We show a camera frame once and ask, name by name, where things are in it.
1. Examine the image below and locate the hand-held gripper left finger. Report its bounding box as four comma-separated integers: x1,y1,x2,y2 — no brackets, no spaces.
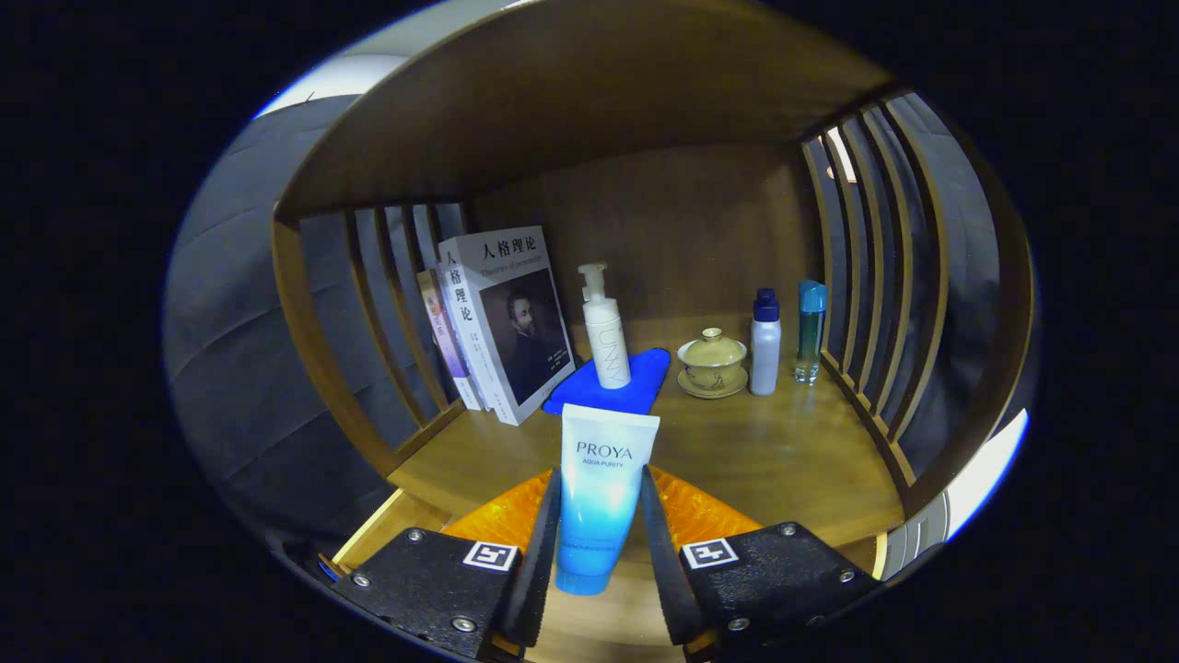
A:
330,467,563,662

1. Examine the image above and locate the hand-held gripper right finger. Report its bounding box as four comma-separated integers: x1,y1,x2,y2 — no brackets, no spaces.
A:
640,463,882,662

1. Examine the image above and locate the blue white cosmetic tube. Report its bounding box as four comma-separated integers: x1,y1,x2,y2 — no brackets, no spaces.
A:
554,403,661,597

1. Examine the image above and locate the wooden countertop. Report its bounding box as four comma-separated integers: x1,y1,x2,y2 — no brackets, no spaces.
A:
387,313,908,646

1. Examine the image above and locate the wooden cabinet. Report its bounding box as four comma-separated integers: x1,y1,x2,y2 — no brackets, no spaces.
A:
272,0,1037,553

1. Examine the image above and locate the blue folded cloth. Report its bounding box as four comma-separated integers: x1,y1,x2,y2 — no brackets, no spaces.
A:
542,347,672,417

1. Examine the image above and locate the yellow lidded teacup with saucer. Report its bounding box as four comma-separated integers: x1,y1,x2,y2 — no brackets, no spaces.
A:
677,327,749,400

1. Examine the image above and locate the white pump bottle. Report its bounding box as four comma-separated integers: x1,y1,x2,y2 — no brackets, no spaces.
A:
578,262,633,390

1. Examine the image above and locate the white bottle blue cap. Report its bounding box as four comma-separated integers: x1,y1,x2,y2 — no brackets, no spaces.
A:
750,287,783,397

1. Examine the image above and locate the large white portrait book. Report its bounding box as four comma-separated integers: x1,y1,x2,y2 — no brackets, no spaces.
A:
438,226,577,426

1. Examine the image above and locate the purple spine book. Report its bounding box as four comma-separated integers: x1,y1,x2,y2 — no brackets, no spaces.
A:
416,269,475,411

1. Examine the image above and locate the teal bottle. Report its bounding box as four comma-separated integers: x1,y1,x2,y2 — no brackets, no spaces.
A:
795,280,828,385

